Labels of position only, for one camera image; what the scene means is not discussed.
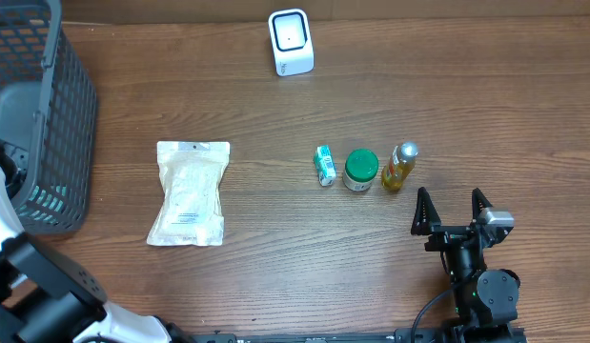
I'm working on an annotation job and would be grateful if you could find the teal tissue pack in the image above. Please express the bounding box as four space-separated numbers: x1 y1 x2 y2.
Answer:
19 186 64 224

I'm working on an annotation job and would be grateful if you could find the white orange snack packet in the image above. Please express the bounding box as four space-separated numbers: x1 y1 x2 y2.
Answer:
147 141 231 247

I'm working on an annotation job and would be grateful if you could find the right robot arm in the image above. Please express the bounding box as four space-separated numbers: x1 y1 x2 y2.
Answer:
409 187 526 342

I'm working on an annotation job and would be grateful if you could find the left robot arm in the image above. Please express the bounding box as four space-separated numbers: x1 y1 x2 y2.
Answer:
0 146 192 342

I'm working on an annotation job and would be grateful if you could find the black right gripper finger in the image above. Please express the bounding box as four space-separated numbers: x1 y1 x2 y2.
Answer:
472 188 493 221
411 187 441 235

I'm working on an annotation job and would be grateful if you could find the dark grey plastic mesh basket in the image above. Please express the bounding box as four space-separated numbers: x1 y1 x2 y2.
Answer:
0 0 98 234

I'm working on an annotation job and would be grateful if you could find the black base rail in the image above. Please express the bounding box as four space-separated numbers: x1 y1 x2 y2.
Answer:
191 328 528 343

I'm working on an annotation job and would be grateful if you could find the yellow oil bottle silver cap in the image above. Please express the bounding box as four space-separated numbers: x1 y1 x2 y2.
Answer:
381 141 418 192

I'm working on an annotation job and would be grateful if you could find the green lid white jar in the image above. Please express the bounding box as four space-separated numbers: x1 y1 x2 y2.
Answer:
342 149 379 192

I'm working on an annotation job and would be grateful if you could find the white barcode scanner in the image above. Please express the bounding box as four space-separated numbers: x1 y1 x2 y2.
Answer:
268 9 315 77

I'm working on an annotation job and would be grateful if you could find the small teal packet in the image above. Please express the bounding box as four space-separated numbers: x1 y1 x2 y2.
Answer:
314 145 337 187

